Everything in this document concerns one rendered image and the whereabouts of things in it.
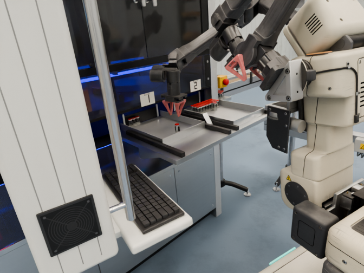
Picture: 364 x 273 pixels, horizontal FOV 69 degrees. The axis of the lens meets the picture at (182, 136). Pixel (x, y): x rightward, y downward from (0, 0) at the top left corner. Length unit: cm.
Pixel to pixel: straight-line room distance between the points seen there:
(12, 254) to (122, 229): 60
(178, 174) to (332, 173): 87
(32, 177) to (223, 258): 141
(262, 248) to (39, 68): 165
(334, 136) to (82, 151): 77
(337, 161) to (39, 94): 93
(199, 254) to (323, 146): 113
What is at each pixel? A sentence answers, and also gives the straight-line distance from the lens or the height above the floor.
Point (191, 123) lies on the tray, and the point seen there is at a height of 89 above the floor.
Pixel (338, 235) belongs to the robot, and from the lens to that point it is 84.
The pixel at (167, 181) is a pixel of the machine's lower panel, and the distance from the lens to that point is 157.
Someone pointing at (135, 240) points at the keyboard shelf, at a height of 80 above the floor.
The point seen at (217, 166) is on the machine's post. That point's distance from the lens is 188.
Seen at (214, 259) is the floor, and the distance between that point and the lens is 181.
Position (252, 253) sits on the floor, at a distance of 186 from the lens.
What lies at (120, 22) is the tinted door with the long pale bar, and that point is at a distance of 127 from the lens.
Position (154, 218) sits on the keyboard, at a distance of 81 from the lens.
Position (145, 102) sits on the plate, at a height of 101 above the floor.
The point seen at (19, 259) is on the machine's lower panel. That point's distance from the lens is 135.
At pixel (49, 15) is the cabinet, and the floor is 137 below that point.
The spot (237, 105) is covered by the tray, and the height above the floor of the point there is 90.
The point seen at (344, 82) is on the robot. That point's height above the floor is 116.
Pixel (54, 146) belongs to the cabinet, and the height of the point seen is 114.
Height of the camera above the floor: 133
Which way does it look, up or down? 22 degrees down
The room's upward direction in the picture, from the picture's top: 5 degrees counter-clockwise
